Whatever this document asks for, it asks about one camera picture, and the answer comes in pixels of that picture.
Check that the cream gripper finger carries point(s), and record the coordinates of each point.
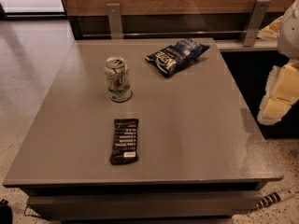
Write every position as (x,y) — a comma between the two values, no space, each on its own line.
(270,32)
(281,93)

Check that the striped black white rod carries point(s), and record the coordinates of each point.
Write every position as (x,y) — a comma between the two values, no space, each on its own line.
(273,198)

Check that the black rxbar chocolate bar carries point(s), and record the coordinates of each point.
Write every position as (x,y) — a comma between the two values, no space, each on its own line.
(124,147)

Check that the blue chip bag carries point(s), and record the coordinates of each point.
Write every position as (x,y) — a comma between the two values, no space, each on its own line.
(176,58)

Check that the metal wall bracket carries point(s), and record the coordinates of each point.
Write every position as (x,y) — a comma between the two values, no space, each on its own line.
(115,22)
(249,35)

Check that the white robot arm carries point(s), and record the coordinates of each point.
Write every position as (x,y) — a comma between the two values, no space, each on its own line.
(288,34)

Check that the black object floor corner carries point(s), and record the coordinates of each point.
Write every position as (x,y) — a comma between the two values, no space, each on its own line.
(6,216)

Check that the wooden wall shelf panel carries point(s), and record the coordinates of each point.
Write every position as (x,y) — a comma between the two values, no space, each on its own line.
(216,18)

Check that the left metal wall bracket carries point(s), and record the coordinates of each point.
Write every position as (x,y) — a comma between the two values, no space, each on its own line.
(115,22)

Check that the right metal wall bracket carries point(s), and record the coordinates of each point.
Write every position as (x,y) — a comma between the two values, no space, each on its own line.
(249,35)

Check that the white green soda can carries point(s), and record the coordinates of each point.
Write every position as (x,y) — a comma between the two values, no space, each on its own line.
(117,76)

